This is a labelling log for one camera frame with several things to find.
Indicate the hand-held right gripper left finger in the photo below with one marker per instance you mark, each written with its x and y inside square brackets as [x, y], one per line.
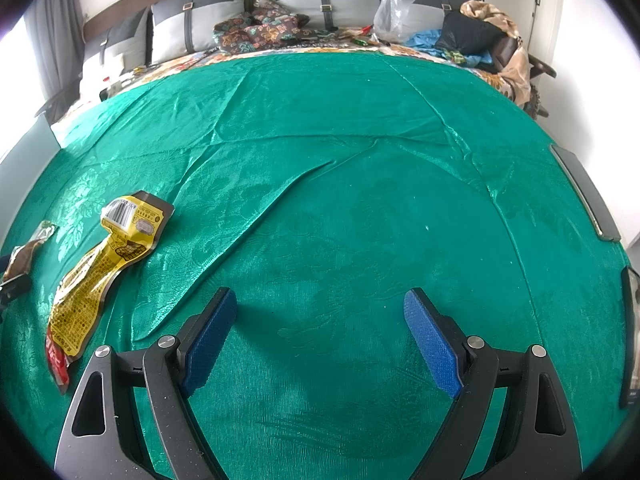
[207, 342]

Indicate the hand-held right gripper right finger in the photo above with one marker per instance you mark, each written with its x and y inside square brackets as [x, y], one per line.
[432, 342]

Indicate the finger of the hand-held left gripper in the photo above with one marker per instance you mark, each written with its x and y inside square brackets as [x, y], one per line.
[15, 287]

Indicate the small brown snack packet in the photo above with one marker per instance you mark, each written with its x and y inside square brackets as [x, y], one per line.
[25, 255]

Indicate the yellow snack packet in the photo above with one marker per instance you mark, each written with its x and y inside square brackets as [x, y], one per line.
[95, 280]

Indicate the green satin bedspread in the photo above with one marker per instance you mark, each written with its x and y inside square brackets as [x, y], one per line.
[325, 210]

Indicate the black chair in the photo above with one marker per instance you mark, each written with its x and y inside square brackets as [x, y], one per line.
[55, 102]

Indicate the black smartphone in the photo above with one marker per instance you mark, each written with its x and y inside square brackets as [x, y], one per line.
[632, 335]

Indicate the grey smartphone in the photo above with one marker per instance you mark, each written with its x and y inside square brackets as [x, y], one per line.
[585, 190]

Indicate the white cloth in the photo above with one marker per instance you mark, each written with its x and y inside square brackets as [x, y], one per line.
[100, 77]

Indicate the grey curtain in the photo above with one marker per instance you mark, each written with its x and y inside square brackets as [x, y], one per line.
[55, 45]

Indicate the floral bedsheet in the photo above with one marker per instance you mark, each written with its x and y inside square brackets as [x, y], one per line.
[180, 62]

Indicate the dark armchair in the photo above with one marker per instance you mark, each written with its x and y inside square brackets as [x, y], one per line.
[542, 67]

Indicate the blue cloth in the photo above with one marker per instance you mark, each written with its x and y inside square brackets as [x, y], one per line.
[425, 40]

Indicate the black bag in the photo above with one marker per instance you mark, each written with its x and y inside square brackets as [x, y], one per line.
[470, 32]

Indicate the dark floral quilt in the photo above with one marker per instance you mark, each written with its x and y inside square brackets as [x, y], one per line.
[260, 27]

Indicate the clear plastic bag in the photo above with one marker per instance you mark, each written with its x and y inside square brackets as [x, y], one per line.
[392, 15]

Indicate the white door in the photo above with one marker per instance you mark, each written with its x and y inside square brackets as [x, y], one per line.
[552, 5]

